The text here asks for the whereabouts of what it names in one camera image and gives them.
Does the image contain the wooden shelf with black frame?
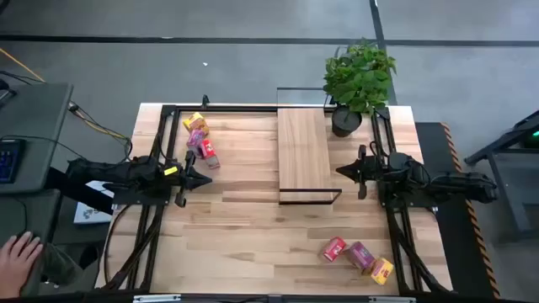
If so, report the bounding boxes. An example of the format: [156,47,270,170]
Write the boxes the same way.
[276,87,343,206]

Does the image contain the yellow Pops cereal box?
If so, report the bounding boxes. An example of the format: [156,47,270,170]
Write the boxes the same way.
[369,257,395,286]
[182,111,211,132]

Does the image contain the white booklet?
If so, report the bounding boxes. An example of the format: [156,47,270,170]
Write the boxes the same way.
[73,180,115,225]

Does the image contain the black keyboard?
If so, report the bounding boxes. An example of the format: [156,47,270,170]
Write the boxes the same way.
[0,138,24,184]

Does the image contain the black hazard-striped floor mat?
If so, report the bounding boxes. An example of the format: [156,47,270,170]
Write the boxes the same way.
[414,121,502,300]

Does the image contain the purple Raisin Bran cereal box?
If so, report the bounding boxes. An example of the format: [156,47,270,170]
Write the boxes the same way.
[185,128,208,157]
[343,241,376,272]

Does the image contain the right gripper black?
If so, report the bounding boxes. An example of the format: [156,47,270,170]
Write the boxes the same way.
[335,145,382,200]

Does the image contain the person's hand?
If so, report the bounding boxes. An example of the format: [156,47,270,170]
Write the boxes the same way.
[0,231,45,299]

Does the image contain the grey desk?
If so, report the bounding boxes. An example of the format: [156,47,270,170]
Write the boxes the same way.
[0,82,75,194]

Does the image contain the black metal stand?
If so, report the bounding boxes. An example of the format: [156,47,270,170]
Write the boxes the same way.
[464,109,539,237]

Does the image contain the silver metal bracket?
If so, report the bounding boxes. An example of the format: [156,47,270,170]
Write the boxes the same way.
[132,294,183,303]
[368,295,417,303]

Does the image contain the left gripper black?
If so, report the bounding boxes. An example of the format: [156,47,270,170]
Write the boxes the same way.
[174,150,213,208]

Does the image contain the green plant in black pot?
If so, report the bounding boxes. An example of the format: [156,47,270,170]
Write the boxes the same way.
[322,37,398,139]

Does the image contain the yellow cable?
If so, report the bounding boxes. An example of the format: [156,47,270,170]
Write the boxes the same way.
[0,46,131,144]

